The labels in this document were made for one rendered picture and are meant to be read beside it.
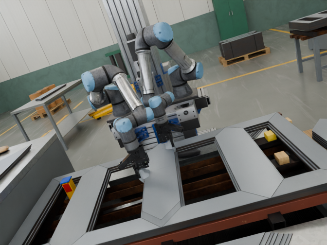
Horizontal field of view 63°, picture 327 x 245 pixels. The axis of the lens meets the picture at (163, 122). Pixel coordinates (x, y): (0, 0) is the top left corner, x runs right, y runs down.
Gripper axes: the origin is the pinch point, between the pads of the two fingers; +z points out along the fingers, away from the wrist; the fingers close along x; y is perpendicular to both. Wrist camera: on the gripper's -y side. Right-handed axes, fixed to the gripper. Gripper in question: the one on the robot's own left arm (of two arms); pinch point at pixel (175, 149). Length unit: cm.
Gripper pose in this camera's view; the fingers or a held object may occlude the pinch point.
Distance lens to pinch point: 165.5
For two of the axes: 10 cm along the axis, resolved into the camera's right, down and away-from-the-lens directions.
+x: 0.2, 3.6, -9.3
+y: -9.5, 3.0, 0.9
